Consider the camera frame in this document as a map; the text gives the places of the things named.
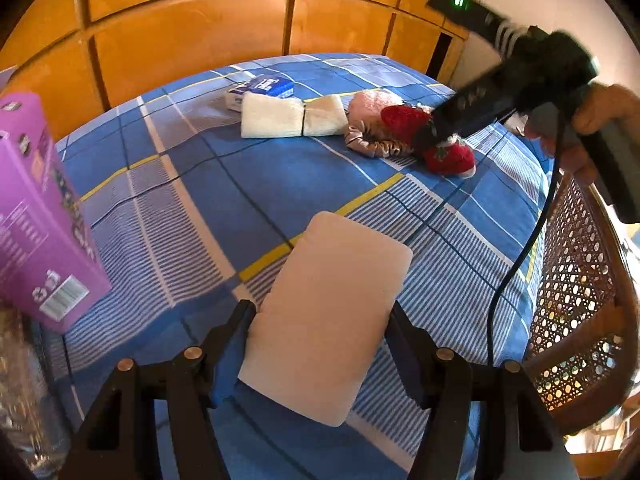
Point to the wooden wardrobe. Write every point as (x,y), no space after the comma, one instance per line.
(200,45)

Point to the person's right hand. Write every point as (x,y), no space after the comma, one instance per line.
(615,105)

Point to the blue tissue pack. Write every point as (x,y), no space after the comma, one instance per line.
(267,87)

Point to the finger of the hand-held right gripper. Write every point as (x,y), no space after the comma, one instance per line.
(465,110)

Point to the striped satin scrunchie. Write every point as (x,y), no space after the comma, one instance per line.
(372,145)

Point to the pale pink sponge block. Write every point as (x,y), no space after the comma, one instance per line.
(325,310)

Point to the rattan chair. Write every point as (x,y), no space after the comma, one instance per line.
(575,285)

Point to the purple carton box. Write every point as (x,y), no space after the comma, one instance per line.
(40,240)

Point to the pink fluffy plush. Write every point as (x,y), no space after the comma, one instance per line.
(365,105)

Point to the blue plaid bed sheet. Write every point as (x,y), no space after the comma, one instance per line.
(225,185)

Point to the red plush doll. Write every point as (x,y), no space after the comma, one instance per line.
(405,120)

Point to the white mesh cloth roll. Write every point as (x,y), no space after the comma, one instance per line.
(272,115)

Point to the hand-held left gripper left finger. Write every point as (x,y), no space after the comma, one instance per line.
(230,360)

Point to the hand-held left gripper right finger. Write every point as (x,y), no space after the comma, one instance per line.
(407,355)

